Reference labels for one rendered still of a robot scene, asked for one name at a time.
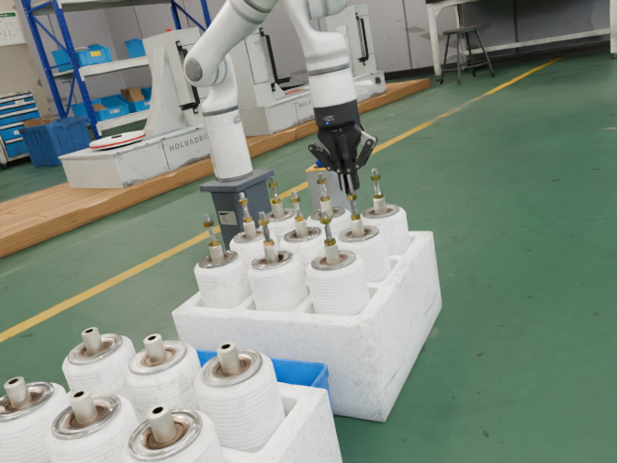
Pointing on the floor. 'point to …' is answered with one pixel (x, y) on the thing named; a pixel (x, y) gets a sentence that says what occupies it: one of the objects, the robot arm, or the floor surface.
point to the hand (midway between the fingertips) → (349, 182)
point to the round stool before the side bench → (468, 51)
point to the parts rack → (90, 65)
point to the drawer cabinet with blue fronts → (16, 152)
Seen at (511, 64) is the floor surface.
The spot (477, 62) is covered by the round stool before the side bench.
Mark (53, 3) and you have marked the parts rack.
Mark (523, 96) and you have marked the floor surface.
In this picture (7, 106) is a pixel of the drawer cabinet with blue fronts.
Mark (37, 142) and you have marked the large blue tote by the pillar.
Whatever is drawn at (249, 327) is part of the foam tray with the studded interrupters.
